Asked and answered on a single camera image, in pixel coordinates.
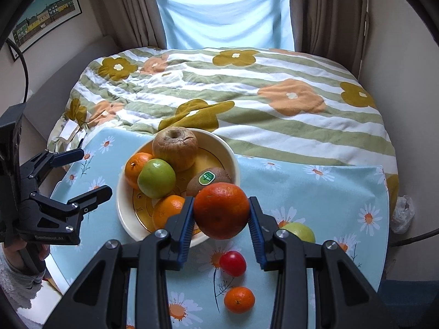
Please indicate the person's left hand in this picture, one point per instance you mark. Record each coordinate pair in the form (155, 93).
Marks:
(12, 252)

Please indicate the wrinkled brown apple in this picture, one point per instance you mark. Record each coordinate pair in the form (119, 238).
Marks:
(175, 149)

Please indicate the brown curtain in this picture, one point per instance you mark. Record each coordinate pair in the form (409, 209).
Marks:
(130, 10)
(325, 13)

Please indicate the small red tomato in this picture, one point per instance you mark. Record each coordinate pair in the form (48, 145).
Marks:
(234, 264)

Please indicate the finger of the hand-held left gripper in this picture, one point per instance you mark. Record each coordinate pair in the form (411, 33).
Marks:
(92, 197)
(70, 157)

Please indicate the framed wall poster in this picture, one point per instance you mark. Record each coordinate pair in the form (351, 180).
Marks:
(48, 13)

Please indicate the small mandarin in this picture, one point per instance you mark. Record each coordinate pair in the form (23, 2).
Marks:
(240, 300)
(135, 171)
(167, 210)

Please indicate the blue daisy print tablecloth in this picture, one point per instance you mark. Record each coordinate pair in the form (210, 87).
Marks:
(325, 198)

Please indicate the yellow bear print bowl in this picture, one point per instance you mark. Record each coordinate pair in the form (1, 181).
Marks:
(219, 154)

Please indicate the small green apple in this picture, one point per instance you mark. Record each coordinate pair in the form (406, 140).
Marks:
(156, 178)

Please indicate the large orange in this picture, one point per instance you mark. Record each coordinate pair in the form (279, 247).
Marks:
(221, 210)

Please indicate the light blue window cloth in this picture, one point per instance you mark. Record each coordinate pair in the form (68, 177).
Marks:
(223, 13)

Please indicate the striped floral blanket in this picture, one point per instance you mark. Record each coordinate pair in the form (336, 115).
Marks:
(257, 92)

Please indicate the clear plastic bag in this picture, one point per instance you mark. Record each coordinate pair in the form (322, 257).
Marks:
(404, 214)

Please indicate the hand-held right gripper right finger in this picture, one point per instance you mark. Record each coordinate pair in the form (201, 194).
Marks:
(256, 234)

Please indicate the large green apple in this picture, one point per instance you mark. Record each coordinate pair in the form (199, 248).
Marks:
(301, 232)

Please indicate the brown kiwi with green sticker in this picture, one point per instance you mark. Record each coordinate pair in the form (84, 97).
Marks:
(219, 175)

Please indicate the person's left forearm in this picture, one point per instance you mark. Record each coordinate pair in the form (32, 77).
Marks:
(15, 282)

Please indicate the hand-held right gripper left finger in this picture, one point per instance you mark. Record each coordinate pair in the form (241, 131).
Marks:
(185, 234)

